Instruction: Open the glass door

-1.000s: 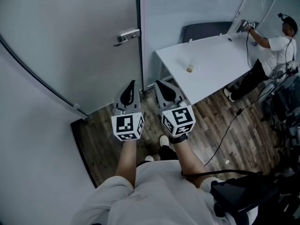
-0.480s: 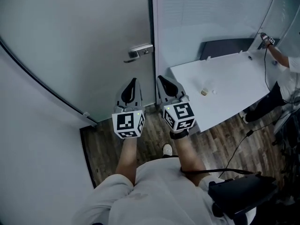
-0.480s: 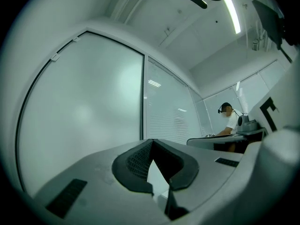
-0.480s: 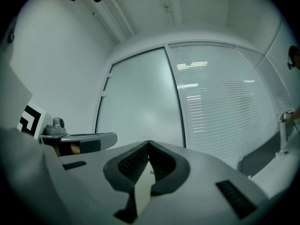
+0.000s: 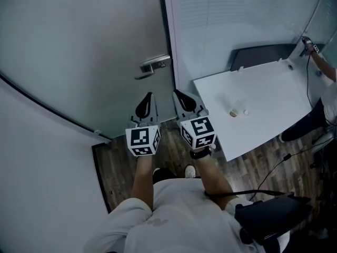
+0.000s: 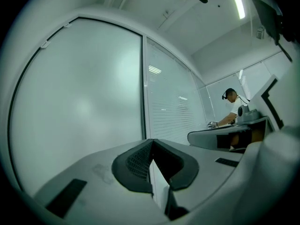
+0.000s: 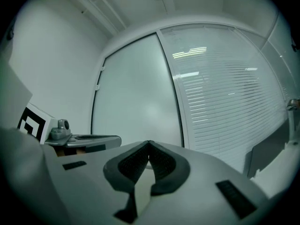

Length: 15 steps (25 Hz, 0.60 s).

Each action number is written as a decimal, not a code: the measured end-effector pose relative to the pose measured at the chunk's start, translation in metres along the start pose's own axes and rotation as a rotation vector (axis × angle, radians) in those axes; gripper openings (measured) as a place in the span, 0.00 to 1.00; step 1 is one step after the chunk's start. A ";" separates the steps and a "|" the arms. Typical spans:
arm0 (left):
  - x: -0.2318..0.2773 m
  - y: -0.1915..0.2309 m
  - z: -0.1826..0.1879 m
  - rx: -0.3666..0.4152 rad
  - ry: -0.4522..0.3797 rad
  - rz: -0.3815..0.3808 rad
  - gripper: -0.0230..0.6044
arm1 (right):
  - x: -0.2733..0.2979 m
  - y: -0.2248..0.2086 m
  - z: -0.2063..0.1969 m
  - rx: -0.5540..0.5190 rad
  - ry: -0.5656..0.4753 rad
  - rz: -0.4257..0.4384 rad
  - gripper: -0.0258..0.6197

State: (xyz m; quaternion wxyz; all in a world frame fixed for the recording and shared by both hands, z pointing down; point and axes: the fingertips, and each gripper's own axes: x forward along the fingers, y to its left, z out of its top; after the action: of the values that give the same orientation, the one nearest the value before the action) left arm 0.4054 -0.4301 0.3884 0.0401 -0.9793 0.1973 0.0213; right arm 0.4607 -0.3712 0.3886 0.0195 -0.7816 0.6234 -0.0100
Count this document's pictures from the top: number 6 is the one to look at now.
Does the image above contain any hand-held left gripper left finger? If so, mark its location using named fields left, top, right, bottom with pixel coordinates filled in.
left=32, top=138, right=171, bottom=225

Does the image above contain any frosted glass door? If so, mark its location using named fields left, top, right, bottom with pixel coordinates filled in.
left=7, top=16, right=146, bottom=192

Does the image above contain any long ceiling light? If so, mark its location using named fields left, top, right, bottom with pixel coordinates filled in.
left=229, top=0, right=247, bottom=21

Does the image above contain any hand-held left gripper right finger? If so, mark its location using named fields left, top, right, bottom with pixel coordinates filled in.
left=152, top=138, right=246, bottom=212

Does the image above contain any striped frosted glass partition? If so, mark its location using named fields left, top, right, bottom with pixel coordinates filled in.
left=143, top=37, right=208, bottom=147

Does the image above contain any black wall screen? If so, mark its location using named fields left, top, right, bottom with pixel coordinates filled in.
left=250, top=0, right=293, bottom=63

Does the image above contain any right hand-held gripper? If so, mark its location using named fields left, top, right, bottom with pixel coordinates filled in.
left=236, top=62, right=300, bottom=225

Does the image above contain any white desk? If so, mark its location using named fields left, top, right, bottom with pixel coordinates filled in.
left=187, top=123, right=254, bottom=151

